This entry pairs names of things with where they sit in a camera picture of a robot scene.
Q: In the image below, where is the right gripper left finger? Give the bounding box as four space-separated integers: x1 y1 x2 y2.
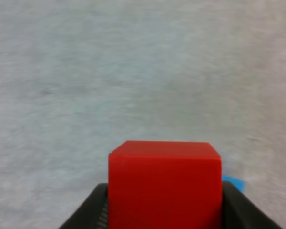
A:
57 183 110 229

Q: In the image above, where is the red cube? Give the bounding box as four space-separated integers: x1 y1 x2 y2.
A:
108 140 223 229

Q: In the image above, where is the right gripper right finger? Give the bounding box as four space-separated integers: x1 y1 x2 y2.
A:
221 180 284 229

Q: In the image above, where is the blue cube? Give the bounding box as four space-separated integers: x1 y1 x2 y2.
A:
222 174 248 193

